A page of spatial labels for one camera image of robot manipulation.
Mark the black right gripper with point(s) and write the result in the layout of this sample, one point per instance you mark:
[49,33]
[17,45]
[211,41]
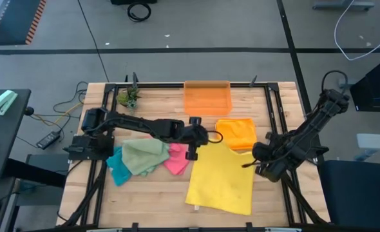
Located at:
[267,161]

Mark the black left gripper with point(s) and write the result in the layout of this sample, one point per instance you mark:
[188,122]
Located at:
[193,135]

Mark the pink microfiber towel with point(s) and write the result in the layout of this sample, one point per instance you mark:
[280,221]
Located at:
[177,159]

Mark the orange microfiber towel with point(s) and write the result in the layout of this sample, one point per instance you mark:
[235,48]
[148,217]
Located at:
[236,133]
[241,149]

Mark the yellow microfiber towel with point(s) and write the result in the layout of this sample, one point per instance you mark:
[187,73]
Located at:
[219,180]

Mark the light green microfiber towel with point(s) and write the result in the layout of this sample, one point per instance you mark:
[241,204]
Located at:
[143,156]

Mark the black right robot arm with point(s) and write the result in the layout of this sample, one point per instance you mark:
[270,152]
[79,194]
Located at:
[319,125]

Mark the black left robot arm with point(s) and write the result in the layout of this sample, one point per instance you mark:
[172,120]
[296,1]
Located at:
[138,124]

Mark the teal microfiber towel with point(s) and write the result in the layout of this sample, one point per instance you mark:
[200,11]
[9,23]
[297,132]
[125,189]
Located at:
[117,172]

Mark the orange translucent plastic bin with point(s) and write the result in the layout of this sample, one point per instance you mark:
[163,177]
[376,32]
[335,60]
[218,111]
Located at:
[207,100]

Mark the small potted succulent plant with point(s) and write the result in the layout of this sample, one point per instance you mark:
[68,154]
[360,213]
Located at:
[127,96]

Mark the dark blue chair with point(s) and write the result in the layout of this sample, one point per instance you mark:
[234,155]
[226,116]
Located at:
[357,193]

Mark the light grey furniture base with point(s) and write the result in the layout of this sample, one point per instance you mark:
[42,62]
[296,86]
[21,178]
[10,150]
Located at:
[376,141]

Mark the black equipment case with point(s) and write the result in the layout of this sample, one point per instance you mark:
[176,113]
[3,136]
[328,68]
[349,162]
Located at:
[376,87]

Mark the black power adapter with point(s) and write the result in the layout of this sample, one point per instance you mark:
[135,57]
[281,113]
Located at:
[48,140]

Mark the grey desk foot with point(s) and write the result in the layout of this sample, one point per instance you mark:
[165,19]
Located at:
[341,4]

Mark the black office desk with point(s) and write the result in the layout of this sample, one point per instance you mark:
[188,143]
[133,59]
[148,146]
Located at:
[3,138]

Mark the mint green stapler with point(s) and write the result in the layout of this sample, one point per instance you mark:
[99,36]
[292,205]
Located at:
[3,101]

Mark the black orange-edged floor mat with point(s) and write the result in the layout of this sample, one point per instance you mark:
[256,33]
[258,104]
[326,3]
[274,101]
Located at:
[13,22]

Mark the black aluminium table frame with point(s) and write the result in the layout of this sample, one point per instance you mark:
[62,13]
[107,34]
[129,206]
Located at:
[190,85]

